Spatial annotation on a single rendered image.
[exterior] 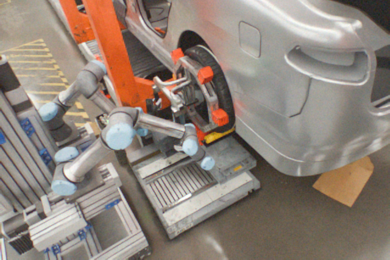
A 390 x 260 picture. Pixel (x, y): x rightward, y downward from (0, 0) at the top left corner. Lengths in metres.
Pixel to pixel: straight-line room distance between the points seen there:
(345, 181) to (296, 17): 1.80
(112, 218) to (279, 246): 1.21
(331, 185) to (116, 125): 1.90
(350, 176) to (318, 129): 1.43
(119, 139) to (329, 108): 0.92
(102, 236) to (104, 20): 1.48
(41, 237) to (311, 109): 1.50
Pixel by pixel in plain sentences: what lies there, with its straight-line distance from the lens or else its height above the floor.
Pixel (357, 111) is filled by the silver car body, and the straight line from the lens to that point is 1.51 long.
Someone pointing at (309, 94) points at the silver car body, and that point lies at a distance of 1.41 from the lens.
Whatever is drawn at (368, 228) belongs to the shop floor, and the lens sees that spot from 2.67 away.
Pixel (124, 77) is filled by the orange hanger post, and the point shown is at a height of 0.95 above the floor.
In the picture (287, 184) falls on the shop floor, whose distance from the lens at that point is 2.77.
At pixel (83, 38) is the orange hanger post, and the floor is 0.58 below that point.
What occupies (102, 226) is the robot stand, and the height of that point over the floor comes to 0.21.
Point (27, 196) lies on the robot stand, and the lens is 2.14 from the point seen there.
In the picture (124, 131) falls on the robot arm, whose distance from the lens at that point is 1.44.
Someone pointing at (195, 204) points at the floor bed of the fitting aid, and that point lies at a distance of 2.56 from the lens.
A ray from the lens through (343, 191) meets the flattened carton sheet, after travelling 2.80.
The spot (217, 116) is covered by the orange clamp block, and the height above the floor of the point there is 0.88.
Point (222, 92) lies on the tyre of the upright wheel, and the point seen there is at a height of 1.01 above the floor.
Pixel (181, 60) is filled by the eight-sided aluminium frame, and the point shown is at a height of 1.12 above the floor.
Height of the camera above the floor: 2.16
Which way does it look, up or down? 39 degrees down
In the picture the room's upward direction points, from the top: 9 degrees counter-clockwise
